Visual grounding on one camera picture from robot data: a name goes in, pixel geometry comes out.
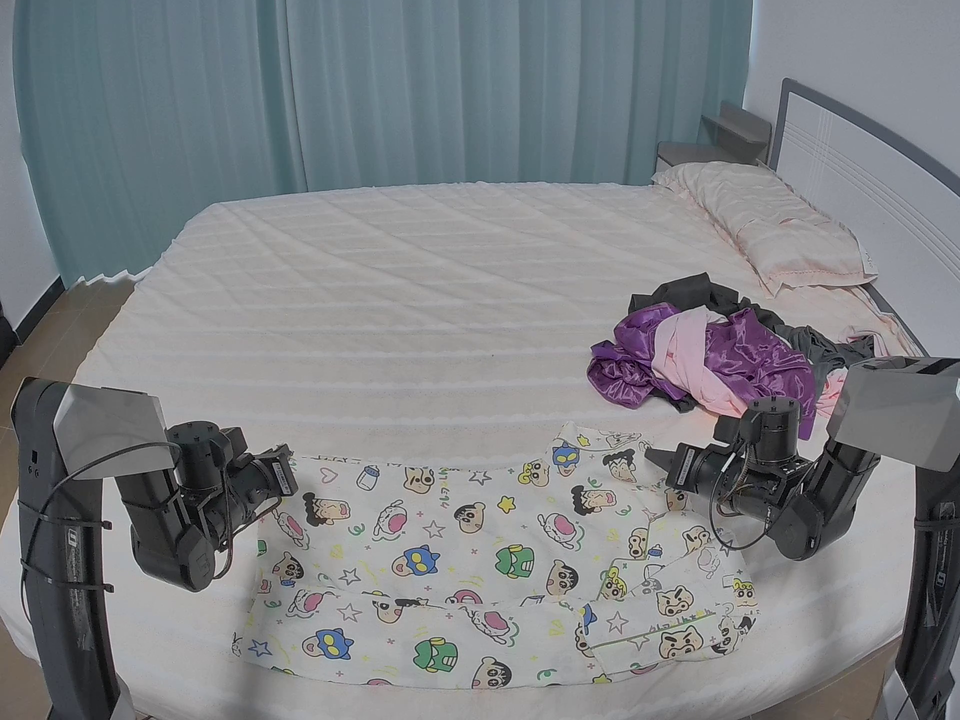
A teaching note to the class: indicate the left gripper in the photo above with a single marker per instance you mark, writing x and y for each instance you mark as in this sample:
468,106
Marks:
276,481

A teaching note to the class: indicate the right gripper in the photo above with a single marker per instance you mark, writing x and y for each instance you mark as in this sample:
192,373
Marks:
705,473

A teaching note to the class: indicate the white printed pyjama top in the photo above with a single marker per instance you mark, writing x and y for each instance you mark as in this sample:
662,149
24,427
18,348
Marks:
450,552

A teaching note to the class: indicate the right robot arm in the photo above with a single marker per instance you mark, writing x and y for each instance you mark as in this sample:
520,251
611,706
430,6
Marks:
817,507

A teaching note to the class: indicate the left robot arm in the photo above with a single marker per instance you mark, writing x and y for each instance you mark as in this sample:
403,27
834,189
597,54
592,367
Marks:
161,522

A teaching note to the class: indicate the pile of clothes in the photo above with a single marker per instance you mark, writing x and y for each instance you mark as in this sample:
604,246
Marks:
720,357

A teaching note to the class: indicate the bed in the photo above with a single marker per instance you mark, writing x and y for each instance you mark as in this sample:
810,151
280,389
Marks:
375,289

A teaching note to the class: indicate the pale pink pillow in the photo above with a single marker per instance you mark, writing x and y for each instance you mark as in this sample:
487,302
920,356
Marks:
787,237

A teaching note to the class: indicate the grey bedside table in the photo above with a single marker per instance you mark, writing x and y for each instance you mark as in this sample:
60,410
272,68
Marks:
739,121

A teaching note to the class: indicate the blue-green curtain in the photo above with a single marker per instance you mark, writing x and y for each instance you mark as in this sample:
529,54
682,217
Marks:
375,64

